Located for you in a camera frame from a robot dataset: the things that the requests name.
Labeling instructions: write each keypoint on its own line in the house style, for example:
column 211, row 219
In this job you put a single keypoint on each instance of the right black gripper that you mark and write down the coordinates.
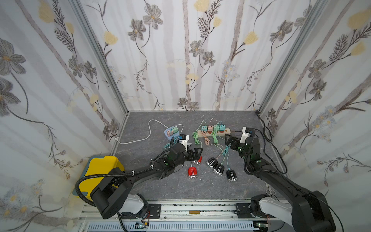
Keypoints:
column 233, row 143

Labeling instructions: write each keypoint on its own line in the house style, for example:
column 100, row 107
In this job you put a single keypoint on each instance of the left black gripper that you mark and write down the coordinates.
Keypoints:
column 196, row 156

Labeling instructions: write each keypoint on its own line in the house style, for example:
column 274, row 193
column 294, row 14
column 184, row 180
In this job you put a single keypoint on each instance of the black shaver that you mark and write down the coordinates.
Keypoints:
column 231, row 176
column 219, row 169
column 212, row 163

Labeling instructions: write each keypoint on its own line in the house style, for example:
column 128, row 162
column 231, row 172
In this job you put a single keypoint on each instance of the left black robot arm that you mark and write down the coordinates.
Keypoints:
column 111, row 194

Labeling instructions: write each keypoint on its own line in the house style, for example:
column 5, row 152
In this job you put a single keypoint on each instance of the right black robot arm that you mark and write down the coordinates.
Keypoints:
column 304, row 211

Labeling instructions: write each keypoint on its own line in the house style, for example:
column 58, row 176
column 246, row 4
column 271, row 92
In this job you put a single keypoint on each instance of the blue round power cube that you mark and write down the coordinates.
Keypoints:
column 172, row 132

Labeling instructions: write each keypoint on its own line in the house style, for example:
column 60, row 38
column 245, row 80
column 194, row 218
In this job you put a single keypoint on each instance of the light green charger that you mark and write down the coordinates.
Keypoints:
column 216, row 128

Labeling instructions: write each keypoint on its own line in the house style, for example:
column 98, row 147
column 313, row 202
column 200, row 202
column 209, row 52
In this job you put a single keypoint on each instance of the pink charger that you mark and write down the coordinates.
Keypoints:
column 210, row 128

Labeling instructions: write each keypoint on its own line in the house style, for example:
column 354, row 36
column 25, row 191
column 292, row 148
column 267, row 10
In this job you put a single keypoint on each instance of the yellow lidded box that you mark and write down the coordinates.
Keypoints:
column 98, row 165

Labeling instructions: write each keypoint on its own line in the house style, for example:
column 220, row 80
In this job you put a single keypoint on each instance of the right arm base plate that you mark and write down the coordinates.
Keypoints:
column 244, row 211

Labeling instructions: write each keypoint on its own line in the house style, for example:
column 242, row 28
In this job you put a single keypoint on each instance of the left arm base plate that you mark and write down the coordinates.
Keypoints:
column 151, row 211

